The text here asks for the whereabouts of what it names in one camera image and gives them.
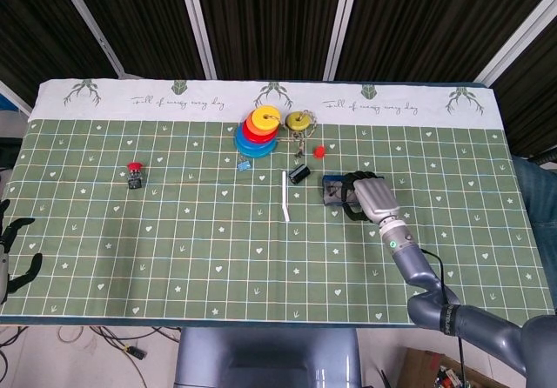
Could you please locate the dark blue stacking ring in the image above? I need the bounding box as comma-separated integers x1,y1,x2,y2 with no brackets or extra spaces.
234,126,276,151

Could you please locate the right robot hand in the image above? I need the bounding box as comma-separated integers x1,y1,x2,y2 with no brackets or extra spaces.
337,170,401,224

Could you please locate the light blue stacking ring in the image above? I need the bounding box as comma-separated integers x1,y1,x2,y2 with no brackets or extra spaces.
233,137,279,159

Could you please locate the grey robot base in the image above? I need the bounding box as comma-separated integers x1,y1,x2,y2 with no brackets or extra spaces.
173,326,363,388

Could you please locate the white bent strip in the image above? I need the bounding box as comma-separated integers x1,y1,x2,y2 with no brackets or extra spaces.
280,171,292,223

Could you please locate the yellow stacking ring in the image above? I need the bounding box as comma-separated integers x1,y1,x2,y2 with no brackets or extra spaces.
252,106,282,130

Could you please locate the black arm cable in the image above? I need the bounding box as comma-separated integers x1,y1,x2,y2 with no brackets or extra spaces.
421,248,467,388

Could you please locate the olive yellow ring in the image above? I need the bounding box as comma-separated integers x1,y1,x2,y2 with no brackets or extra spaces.
285,110,311,131

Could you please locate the person's leg in jeans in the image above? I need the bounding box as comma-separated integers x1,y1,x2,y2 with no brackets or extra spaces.
513,156,557,318

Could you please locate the white aluminium partition post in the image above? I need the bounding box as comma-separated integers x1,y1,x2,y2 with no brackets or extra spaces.
322,0,362,81
51,0,127,78
0,78,34,115
176,0,218,80
473,0,557,87

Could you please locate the red emergency stop button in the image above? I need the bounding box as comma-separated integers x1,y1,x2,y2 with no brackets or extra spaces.
126,160,146,191

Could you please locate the red stacking ring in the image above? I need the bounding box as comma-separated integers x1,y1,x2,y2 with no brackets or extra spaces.
241,122,278,142

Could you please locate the orange stacking ring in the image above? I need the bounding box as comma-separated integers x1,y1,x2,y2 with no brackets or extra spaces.
245,113,279,136

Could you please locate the black cylindrical part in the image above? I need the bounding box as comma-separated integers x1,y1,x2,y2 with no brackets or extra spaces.
288,164,311,184

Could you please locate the green checked tablecloth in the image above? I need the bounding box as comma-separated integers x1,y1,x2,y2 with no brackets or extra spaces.
0,78,557,324

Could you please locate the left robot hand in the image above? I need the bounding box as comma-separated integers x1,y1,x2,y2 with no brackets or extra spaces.
0,199,44,304

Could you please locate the grey pouch with blue trim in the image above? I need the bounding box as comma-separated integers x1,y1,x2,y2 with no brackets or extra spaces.
321,172,362,207

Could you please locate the brown cardboard box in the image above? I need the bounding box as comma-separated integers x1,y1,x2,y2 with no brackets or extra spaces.
398,346,514,388

